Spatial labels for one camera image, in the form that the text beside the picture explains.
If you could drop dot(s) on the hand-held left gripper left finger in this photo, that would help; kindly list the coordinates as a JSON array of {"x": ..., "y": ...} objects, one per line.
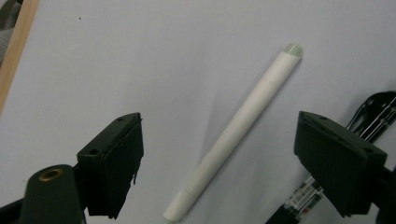
[{"x": 112, "y": 165}]

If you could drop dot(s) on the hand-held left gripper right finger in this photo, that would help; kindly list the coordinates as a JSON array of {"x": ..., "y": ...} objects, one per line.
[{"x": 339, "y": 165}]

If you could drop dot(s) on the black pen with clip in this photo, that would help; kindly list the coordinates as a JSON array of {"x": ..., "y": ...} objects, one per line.
[{"x": 280, "y": 217}]

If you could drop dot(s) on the white pen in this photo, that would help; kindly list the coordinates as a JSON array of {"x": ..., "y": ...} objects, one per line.
[{"x": 236, "y": 124}]

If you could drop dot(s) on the gray fabric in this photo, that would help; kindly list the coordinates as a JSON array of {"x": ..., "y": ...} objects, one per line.
[{"x": 7, "y": 28}]

